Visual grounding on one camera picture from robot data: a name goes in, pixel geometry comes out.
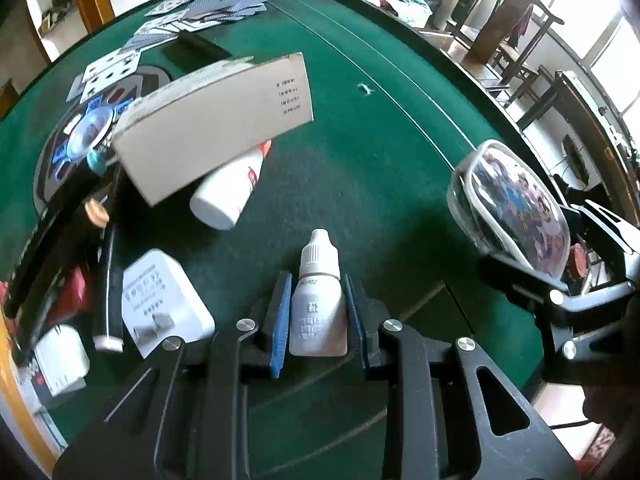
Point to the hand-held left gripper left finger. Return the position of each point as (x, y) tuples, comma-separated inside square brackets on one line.
[(280, 330)]

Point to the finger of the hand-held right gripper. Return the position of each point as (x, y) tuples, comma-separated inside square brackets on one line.
[(520, 287), (610, 240)]

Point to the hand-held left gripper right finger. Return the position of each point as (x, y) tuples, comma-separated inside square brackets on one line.
[(356, 325)]

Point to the small white dropper bottle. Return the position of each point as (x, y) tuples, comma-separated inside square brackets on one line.
[(320, 310)]

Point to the clear white-framed goggles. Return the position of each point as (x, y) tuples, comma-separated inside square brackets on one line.
[(510, 200)]

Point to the white bottle with red label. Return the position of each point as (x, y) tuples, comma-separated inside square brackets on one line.
[(225, 195)]

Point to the black rod with white end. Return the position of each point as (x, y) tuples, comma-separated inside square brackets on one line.
[(111, 285)]

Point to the red foil packet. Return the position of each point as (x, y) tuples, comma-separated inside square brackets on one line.
[(80, 290)]

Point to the white medicine box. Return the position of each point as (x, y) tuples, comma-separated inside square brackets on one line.
[(215, 120)]

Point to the dark wooden side table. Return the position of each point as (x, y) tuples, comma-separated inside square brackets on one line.
[(590, 125)]

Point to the white power adapter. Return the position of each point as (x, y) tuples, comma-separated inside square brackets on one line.
[(165, 290)]

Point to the wooden chair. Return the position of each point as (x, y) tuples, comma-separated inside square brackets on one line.
[(517, 72)]

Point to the tan round cap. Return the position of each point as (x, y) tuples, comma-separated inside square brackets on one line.
[(96, 213)]

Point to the white and black carton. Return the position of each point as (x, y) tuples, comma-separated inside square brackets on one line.
[(62, 355)]

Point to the white thread scrap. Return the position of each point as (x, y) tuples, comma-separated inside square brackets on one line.
[(365, 89)]

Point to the wooden armchair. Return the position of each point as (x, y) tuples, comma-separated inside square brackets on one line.
[(492, 35)]

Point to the teal round cap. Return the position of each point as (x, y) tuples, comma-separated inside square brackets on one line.
[(96, 161)]

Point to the round table control panel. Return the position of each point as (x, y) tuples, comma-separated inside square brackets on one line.
[(85, 130)]

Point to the pile of playing cards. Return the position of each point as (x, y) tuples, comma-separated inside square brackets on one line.
[(210, 7)]

